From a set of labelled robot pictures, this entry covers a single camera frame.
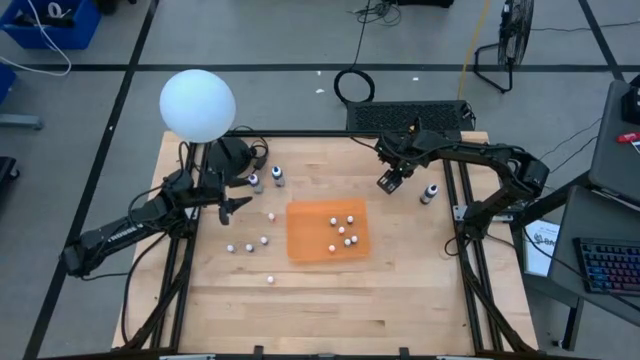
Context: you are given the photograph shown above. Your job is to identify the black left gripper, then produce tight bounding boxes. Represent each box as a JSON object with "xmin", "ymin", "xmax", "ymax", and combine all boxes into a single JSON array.
[{"xmin": 205, "ymin": 169, "xmax": 254, "ymax": 226}]

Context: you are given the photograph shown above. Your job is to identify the large black food coloring bottle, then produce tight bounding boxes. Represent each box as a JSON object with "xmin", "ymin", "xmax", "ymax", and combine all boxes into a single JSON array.
[{"xmin": 419, "ymin": 183, "xmax": 440, "ymax": 206}]

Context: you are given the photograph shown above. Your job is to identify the black vented computer case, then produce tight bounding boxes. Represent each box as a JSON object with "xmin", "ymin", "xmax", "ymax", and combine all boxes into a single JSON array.
[{"xmin": 345, "ymin": 99, "xmax": 477, "ymax": 134}]

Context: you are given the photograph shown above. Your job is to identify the orange translucent plastic bin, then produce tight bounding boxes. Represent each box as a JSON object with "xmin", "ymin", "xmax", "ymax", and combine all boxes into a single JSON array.
[{"xmin": 285, "ymin": 197, "xmax": 372, "ymax": 263}]

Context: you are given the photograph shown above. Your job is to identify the silver mounting plate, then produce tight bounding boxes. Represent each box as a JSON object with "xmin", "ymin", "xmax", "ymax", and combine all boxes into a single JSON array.
[{"xmin": 452, "ymin": 203, "xmax": 514, "ymax": 224}]

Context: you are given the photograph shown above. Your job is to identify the white globe table lamp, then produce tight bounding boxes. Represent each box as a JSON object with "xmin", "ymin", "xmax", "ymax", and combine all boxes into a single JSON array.
[{"xmin": 158, "ymin": 68, "xmax": 254, "ymax": 180}]

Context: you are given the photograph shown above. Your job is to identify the black floor fan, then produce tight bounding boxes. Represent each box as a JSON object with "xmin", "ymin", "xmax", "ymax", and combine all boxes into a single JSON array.
[{"xmin": 473, "ymin": 0, "xmax": 536, "ymax": 95}]

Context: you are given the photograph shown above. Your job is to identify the white printed paper sheet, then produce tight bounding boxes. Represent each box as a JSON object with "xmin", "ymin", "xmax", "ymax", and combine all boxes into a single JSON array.
[{"xmin": 523, "ymin": 218, "xmax": 561, "ymax": 278}]

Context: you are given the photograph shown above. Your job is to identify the grey office desk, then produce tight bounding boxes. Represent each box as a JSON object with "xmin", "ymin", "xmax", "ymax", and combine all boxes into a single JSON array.
[
  {"xmin": 547, "ymin": 185, "xmax": 640, "ymax": 329},
  {"xmin": 588, "ymin": 79, "xmax": 640, "ymax": 204}
]

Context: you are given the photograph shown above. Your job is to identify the blue plastic storage bin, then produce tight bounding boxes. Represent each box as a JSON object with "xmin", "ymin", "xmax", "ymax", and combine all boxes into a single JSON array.
[
  {"xmin": 0, "ymin": 63, "xmax": 17, "ymax": 105},
  {"xmin": 0, "ymin": 0, "xmax": 102, "ymax": 51}
]

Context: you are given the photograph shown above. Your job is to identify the black computer keyboard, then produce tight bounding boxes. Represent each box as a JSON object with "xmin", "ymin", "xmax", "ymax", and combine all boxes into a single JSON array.
[{"xmin": 573, "ymin": 236, "xmax": 640, "ymax": 297}]

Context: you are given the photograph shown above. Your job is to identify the black lamp cord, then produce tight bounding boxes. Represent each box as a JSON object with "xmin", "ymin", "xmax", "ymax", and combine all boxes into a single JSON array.
[{"xmin": 232, "ymin": 124, "xmax": 271, "ymax": 174}]

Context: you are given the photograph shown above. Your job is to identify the black aluminium table frame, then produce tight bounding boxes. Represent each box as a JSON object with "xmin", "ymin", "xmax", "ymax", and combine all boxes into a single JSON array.
[{"xmin": 119, "ymin": 128, "xmax": 539, "ymax": 360}]

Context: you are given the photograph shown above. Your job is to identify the black coiled floor cable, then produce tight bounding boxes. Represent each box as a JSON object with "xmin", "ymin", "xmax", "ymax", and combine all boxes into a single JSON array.
[{"xmin": 333, "ymin": 67, "xmax": 376, "ymax": 105}]

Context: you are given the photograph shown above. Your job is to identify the yellow hanging cord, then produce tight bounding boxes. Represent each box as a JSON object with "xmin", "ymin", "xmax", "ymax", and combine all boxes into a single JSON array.
[{"xmin": 457, "ymin": 0, "xmax": 494, "ymax": 100}]

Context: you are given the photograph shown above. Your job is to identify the tangled black cables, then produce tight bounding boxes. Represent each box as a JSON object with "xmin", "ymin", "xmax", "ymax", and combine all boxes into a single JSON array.
[{"xmin": 349, "ymin": 0, "xmax": 404, "ymax": 26}]

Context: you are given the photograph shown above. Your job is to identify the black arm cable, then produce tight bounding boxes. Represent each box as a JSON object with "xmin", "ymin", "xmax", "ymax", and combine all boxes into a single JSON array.
[{"xmin": 79, "ymin": 184, "xmax": 174, "ymax": 346}]

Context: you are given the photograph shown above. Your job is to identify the white cable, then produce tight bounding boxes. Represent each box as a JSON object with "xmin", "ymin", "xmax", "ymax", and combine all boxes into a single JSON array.
[{"xmin": 0, "ymin": 0, "xmax": 74, "ymax": 78}]

